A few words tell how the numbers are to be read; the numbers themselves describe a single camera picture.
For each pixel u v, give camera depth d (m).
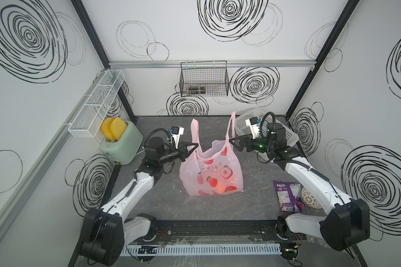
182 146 0.66
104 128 0.87
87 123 0.71
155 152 0.58
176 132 0.66
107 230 0.39
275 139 0.60
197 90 0.89
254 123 0.68
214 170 0.77
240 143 0.68
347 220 0.40
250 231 0.75
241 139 0.68
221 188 0.81
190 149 0.72
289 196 0.82
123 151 0.87
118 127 0.91
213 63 0.89
